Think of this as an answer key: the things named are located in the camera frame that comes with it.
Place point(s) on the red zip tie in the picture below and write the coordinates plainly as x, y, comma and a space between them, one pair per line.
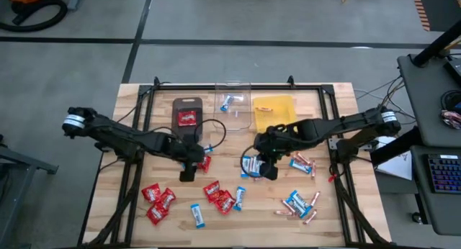
331, 177

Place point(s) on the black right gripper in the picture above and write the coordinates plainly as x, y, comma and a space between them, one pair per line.
268, 142

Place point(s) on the red Skittles candy pack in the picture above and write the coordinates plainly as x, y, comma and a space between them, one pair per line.
151, 193
156, 213
187, 118
167, 198
206, 163
225, 203
211, 189

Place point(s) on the candy wrapper pile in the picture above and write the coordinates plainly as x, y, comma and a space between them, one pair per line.
451, 118

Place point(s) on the dark smoky plastic bin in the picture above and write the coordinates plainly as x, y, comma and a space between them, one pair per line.
180, 105

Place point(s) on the backlit black keyboard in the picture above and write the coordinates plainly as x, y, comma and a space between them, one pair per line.
444, 173

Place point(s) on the yellow plastic bin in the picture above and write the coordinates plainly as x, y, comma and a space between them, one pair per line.
281, 110

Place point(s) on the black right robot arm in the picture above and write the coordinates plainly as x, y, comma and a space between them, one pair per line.
335, 125

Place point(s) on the grey keyboard desk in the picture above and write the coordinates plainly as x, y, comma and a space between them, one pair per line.
439, 213

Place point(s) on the black stand pole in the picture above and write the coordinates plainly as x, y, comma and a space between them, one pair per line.
437, 44

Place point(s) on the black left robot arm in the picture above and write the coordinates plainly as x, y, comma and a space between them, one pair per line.
119, 134

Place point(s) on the silver metal bracket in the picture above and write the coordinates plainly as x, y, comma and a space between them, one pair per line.
335, 142

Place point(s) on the white paper sheet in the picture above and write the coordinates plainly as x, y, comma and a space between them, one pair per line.
398, 166

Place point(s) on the black aluminium table frame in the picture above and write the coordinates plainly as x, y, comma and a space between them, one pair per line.
234, 87

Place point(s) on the grey desk top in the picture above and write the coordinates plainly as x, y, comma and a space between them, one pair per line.
425, 98

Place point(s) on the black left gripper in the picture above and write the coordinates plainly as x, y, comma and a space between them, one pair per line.
187, 152

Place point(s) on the black caster wheel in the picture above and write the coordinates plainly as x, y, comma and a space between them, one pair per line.
417, 217

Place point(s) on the clear plastic bin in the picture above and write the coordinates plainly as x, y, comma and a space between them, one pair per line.
237, 121

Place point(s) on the black monitor base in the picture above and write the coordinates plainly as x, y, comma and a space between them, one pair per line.
454, 67

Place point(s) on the grey metal cart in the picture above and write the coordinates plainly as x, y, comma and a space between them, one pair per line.
29, 162

